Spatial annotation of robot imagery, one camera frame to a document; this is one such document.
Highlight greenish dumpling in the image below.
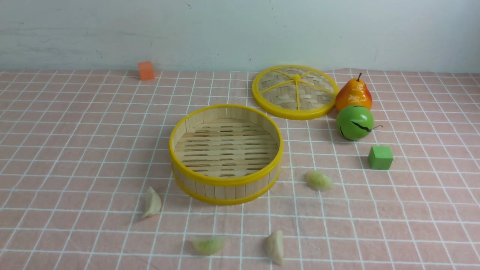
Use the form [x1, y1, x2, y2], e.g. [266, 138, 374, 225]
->
[191, 236, 226, 256]
[304, 170, 335, 192]

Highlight white dumpling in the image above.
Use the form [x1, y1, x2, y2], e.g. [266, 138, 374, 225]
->
[142, 187, 162, 219]
[264, 229, 284, 266]

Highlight white dumpling bottom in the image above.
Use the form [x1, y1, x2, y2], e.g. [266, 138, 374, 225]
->
[264, 229, 284, 266]

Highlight greenish dumpling bottom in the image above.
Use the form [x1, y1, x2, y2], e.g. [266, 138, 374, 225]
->
[191, 236, 226, 256]

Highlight bamboo steamer tray yellow rim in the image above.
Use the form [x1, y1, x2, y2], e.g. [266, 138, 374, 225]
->
[169, 104, 284, 205]

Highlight woven bamboo steamer lid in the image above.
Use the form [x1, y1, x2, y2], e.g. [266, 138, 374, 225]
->
[252, 65, 339, 121]

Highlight orange foam cube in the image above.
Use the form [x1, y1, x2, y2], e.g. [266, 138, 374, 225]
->
[138, 61, 155, 81]

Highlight green toy apple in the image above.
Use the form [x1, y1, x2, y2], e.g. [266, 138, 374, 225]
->
[336, 105, 383, 141]

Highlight orange yellow toy pear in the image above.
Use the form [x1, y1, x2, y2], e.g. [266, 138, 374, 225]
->
[335, 72, 373, 112]

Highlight green foam cube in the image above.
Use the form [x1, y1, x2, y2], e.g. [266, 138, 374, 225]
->
[367, 145, 394, 170]

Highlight pink grid tablecloth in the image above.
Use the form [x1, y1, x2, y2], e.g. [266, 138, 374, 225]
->
[0, 70, 480, 270]

